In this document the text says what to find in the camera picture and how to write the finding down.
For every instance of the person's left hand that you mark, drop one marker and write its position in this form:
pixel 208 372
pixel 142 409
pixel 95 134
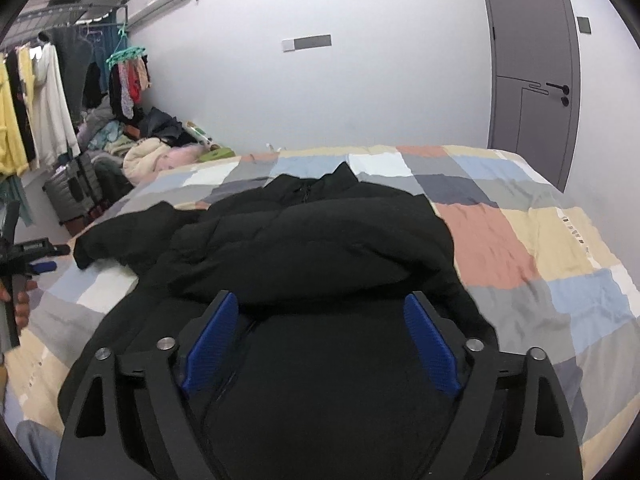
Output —
pixel 21 303

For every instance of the green bag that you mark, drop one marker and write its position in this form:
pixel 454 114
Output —
pixel 216 154

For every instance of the yellow hanging garment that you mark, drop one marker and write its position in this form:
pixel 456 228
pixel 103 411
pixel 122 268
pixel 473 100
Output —
pixel 13 159

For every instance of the metal clothes rack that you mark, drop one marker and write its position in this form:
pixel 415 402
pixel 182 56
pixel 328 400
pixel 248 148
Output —
pixel 26 27

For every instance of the small grey wall switch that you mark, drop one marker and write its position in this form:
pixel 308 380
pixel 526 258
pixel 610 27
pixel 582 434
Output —
pixel 584 26

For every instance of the patchwork checkered bed quilt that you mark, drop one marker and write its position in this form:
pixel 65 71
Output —
pixel 534 264

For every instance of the black door handle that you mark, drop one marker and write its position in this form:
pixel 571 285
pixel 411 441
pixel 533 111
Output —
pixel 564 88

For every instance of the grey suitcase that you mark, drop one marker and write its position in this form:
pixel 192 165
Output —
pixel 74 191

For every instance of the cream fluffy garment pile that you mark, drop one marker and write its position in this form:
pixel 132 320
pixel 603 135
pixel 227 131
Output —
pixel 141 159

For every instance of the green hanger with clothes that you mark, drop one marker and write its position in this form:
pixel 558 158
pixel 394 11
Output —
pixel 128 76

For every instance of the grey wall switch panel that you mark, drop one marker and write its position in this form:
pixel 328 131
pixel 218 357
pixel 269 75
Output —
pixel 305 43

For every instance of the pink plush garment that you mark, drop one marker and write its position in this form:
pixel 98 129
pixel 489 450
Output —
pixel 182 156

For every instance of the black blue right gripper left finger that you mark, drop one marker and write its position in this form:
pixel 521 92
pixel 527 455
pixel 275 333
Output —
pixel 131 417

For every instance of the grey bedroom door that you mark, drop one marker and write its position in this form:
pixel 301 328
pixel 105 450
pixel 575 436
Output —
pixel 534 42

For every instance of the black puffer jacket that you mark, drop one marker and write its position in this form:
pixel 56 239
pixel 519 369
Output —
pixel 322 380

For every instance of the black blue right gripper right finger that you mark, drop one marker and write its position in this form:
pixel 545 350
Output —
pixel 511 419

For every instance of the white hanging garment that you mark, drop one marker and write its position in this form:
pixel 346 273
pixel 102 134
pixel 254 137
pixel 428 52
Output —
pixel 51 123

